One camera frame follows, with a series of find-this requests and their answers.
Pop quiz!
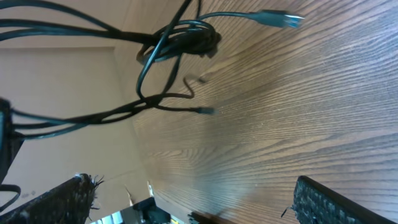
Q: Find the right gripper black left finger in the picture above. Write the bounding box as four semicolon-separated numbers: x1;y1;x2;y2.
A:
1;174;103;224

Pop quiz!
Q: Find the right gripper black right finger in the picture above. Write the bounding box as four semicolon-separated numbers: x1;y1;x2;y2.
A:
290;175;391;224

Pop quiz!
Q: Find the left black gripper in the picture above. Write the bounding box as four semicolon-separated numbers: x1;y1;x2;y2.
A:
1;98;24;183

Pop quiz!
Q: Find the thin black cable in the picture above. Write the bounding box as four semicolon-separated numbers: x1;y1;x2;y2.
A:
9;0;218;141

